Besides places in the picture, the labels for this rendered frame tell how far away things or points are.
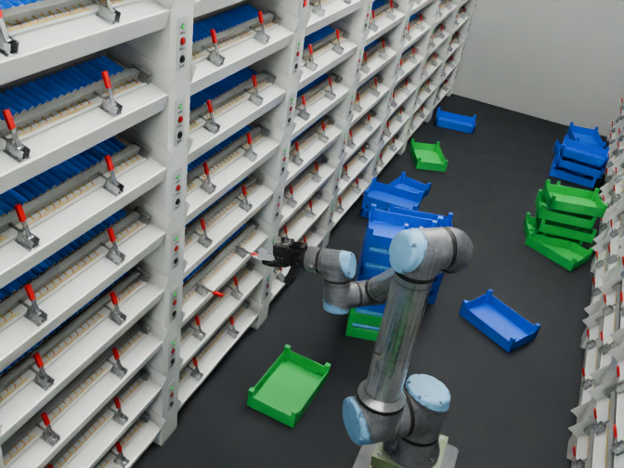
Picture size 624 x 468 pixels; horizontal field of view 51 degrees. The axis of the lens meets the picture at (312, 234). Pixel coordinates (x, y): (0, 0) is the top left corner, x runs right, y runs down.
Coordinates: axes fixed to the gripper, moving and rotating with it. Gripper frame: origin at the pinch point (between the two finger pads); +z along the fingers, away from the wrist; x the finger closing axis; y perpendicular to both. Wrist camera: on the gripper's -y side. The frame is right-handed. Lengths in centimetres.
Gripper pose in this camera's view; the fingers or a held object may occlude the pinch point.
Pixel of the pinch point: (257, 255)
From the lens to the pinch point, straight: 237.7
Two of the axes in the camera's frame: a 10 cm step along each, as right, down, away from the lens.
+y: -0.8, -8.8, -4.6
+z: -9.1, -1.2, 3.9
